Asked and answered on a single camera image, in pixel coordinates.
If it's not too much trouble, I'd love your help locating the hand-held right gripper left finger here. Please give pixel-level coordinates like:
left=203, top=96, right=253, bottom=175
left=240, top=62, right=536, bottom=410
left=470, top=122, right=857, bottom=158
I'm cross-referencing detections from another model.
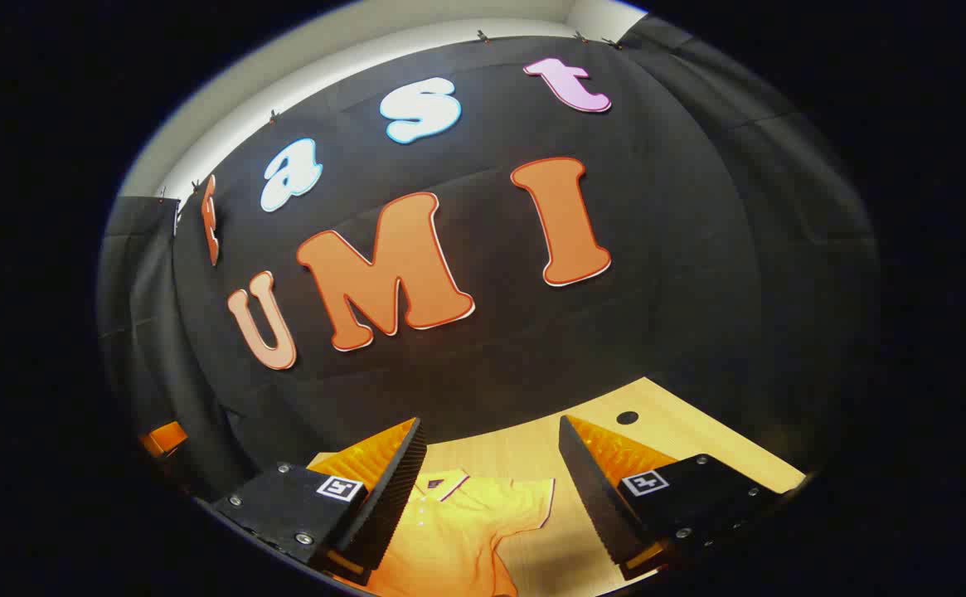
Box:
left=213, top=417, right=428, bottom=585

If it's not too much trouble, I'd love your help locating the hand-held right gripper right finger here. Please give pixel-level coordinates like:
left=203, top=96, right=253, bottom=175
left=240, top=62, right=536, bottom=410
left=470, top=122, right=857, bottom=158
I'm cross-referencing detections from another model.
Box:
left=558, top=415, right=807, bottom=581

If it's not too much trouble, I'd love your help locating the orange T-shirt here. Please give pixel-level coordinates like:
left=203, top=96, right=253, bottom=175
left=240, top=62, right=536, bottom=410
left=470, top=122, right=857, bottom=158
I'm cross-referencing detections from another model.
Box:
left=342, top=468, right=556, bottom=597

